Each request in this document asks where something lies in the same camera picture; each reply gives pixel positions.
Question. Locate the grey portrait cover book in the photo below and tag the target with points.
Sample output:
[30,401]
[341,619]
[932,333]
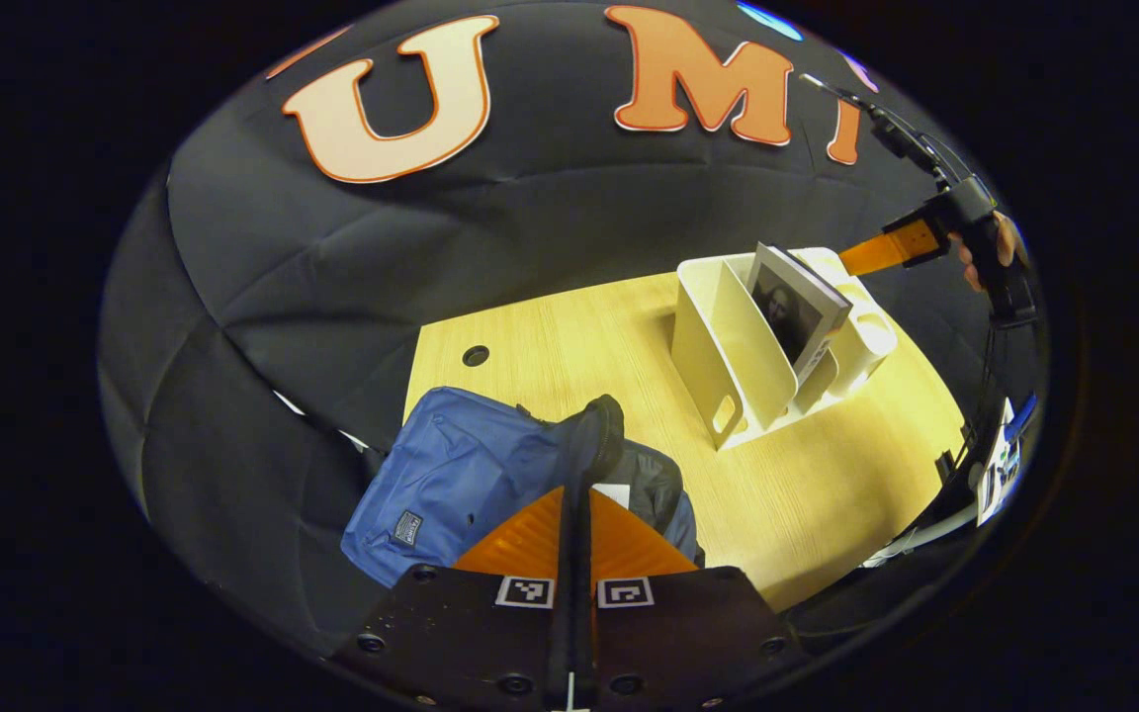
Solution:
[787,307]

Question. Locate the black table grommet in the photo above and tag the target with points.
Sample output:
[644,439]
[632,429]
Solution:
[476,355]

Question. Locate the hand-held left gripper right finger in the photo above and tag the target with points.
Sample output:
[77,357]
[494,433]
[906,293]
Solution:
[688,633]

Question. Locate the blue schoolbag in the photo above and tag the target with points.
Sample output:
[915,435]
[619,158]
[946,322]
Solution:
[461,465]

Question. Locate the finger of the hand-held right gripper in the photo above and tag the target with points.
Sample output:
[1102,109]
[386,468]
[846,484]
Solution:
[886,249]

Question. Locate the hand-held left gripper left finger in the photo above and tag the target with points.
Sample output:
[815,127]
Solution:
[471,633]

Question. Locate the black table edge bracket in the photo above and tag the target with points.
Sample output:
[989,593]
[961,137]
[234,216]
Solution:
[945,467]

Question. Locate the white plastic bookshelf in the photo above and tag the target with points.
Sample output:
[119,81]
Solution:
[728,346]

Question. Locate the white and blue device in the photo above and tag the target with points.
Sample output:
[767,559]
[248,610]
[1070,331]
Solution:
[1000,475]

